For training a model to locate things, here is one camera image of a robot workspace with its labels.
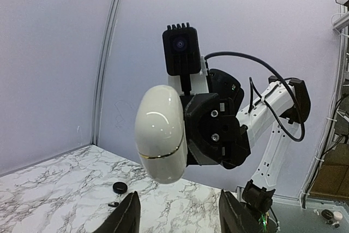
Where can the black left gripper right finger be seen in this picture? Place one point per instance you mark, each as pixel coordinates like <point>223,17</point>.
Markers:
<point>233,216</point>

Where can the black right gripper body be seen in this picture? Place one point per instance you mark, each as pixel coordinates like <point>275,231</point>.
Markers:
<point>213,133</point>

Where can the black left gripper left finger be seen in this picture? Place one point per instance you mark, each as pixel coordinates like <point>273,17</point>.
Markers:
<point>125,218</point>

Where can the white oval charging case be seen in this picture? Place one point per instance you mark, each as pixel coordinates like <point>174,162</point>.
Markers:
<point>160,134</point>

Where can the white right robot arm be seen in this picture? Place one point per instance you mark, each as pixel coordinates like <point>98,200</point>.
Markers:
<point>283,108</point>

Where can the round black charging case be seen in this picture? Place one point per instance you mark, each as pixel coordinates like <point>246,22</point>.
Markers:
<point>119,187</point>

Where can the pink earbud case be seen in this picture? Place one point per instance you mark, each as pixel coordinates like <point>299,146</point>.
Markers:
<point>338,216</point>

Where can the black earbud lower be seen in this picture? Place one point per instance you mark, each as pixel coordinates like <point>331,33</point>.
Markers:
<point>114,204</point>

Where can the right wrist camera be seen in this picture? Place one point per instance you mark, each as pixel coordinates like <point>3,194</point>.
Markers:
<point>182,53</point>

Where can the right aluminium corner post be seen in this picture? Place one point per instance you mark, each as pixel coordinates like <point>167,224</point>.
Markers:
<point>104,56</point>

